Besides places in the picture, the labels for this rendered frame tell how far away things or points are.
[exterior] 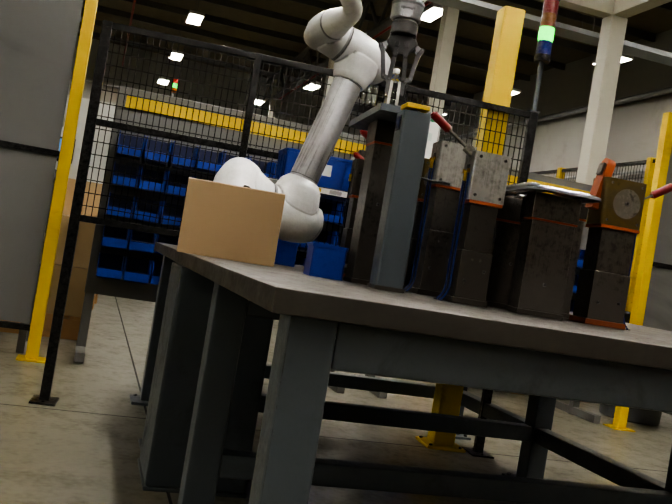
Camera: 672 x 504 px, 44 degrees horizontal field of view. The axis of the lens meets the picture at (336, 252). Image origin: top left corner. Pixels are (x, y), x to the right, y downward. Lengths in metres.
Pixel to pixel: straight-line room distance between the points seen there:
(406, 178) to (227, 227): 0.71
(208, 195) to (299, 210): 0.36
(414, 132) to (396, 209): 0.19
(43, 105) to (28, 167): 0.32
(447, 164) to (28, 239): 2.72
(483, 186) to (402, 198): 0.20
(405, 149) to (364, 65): 0.89
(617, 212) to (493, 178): 0.33
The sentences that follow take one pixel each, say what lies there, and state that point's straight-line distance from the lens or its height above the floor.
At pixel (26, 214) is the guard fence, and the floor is 0.72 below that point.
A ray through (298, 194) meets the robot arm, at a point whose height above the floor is 0.94.
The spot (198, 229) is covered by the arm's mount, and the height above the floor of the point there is 0.78.
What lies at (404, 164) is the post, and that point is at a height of 1.01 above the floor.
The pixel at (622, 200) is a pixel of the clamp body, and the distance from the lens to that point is 2.13.
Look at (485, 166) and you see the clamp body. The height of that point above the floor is 1.03.
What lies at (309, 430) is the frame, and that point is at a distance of 1.34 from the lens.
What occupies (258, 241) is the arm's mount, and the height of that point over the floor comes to 0.77.
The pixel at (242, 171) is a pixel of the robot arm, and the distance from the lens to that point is 2.70.
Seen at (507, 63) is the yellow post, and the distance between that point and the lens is 3.89.
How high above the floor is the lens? 0.76
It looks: level
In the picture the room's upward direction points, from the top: 9 degrees clockwise
